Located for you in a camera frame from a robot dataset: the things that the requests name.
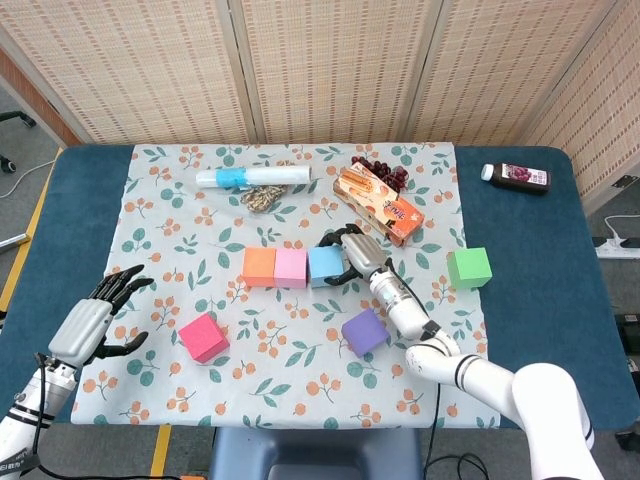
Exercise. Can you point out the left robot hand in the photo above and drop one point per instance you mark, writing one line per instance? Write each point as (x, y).
(80, 327)

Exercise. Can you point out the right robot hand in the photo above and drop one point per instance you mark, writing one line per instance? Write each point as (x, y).
(362, 252)

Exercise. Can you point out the light blue foam cube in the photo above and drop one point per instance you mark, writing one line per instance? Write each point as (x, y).
(324, 265)

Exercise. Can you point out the pink foam cube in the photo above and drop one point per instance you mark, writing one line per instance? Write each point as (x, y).
(291, 268)

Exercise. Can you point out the purple foam cube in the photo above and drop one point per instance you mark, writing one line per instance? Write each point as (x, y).
(365, 332)

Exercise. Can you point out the orange foam cube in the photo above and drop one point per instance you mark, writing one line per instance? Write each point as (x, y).
(260, 267)

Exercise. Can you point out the green foam cube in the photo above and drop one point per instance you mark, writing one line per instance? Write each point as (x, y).
(469, 268)

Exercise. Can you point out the red foam cube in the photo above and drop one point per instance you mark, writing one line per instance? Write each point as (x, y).
(202, 337)

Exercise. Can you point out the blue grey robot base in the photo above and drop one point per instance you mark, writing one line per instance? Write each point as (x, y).
(315, 452)

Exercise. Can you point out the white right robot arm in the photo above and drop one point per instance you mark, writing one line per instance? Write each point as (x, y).
(540, 395)

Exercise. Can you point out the orange biscuit box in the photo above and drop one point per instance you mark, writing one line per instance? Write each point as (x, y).
(385, 205)

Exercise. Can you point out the red grape bunch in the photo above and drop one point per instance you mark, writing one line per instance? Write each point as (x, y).
(380, 167)

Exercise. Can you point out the grey metal bar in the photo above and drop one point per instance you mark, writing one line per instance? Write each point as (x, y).
(12, 241)

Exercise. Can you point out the white bag roll blue band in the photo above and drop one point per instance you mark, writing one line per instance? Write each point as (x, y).
(270, 176)

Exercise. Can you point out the floral berry print tablecloth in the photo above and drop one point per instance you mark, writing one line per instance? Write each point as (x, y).
(300, 380)

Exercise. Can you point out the teal padded table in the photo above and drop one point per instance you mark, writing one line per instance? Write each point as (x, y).
(530, 225)

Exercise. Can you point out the dark juice bottle white cap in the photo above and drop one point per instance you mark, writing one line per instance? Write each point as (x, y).
(525, 179)

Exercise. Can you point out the bamboo folding screen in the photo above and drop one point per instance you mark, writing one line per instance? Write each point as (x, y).
(325, 75)

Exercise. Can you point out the small orange floor object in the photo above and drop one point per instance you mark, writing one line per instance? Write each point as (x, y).
(192, 477)

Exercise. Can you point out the black office chair base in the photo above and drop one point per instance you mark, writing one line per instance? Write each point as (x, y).
(17, 117)

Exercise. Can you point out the white power strip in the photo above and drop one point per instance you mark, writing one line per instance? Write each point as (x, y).
(617, 248)

